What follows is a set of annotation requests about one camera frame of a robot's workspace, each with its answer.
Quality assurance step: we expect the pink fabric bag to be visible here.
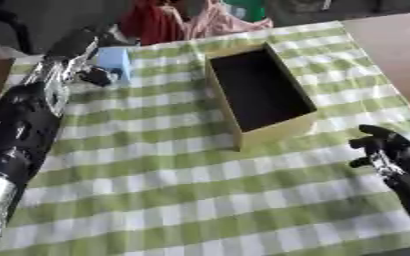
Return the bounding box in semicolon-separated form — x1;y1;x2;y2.
159;0;275;42

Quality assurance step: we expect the green object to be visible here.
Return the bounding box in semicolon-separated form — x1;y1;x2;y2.
220;0;268;23

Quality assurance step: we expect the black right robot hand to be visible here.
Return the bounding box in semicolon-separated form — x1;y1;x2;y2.
346;124;410;224

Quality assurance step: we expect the light blue block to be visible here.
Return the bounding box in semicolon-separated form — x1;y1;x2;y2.
94;46;135;82

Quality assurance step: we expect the red fabric bag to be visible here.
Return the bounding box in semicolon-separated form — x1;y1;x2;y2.
119;0;188;47

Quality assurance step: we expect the tan cardboard box, dark inside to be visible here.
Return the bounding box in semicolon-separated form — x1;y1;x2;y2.
203;41;321;152

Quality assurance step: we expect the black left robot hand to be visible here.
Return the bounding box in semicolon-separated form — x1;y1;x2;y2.
42;24;139;88

